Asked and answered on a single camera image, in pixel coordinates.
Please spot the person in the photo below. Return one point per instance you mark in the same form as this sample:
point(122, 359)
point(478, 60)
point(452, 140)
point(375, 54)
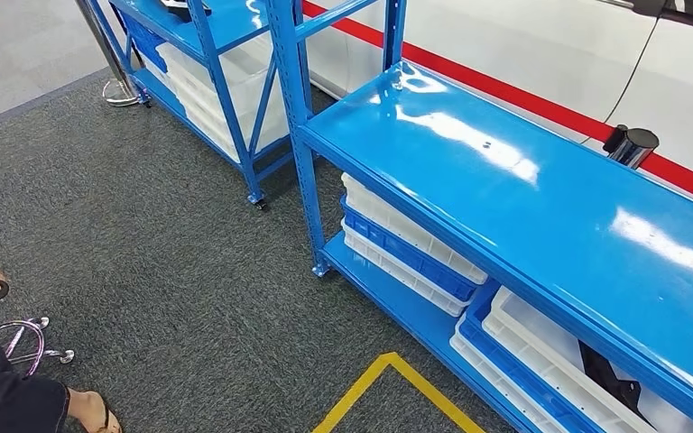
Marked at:
point(0, 394)

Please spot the black chair chrome base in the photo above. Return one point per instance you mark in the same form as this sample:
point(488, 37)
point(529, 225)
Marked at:
point(35, 352)

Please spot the black curved part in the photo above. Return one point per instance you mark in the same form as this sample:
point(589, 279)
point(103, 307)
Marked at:
point(606, 376)

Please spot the blue plastic crate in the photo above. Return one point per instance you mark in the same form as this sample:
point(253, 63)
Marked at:
point(143, 42)
point(502, 358)
point(406, 257)

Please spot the black plastic part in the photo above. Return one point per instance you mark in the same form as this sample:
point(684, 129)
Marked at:
point(188, 11)

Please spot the yellow floor tape square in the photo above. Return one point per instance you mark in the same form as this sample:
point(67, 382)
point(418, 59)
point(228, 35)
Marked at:
point(358, 388)

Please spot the brown sandal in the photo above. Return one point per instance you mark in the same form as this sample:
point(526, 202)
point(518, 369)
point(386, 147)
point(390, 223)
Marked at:
point(110, 421)

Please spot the white car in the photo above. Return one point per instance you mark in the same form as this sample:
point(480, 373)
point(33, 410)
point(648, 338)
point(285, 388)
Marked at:
point(532, 42)

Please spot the blue metal shelf rack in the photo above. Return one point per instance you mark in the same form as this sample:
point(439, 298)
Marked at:
point(532, 197)
point(227, 119)

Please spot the white plastic crate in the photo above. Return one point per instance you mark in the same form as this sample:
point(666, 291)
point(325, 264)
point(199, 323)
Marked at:
point(394, 224)
point(394, 272)
point(155, 74)
point(239, 78)
point(215, 128)
point(538, 352)
point(490, 376)

